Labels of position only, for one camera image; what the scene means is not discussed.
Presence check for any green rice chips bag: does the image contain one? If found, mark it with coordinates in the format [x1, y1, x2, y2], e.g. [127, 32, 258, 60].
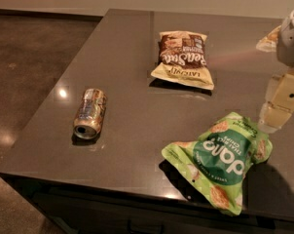
[162, 112, 273, 215]

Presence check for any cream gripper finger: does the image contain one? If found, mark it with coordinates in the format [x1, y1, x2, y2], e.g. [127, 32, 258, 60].
[256, 25, 281, 53]
[258, 67, 294, 134]

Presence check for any brown yellow chip bag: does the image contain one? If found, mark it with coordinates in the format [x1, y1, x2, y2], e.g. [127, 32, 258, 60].
[151, 30, 214, 91]

